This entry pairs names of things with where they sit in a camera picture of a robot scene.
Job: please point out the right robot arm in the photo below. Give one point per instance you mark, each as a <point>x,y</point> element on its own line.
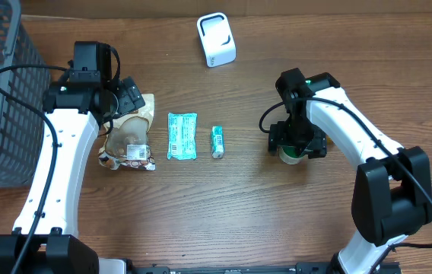
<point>392,191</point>

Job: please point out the green lid seasoning jar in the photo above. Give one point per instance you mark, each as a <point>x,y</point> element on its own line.
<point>289,156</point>

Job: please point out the yellow oil bottle grey cap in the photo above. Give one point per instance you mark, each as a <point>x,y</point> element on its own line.
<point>329,140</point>

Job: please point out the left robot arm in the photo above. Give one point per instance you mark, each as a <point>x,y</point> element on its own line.
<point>89,93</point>

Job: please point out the teal wet wipes pack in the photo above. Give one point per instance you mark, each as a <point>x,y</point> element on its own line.
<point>181,136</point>

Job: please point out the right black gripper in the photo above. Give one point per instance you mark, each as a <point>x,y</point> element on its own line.
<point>281,137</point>

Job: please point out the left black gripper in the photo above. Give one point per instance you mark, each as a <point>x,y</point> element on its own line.
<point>129,97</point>

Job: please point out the brown snack pouch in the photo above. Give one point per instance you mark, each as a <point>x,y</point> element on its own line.
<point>127,144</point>

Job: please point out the small teal tissue pack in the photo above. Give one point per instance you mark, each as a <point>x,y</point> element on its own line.
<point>217,142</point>

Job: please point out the white barcode scanner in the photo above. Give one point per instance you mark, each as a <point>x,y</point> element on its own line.
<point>216,39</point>

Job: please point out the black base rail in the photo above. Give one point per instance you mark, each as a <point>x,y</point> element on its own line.
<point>223,270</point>

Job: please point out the grey plastic mesh basket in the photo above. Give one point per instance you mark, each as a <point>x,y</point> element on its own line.
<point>22,75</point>

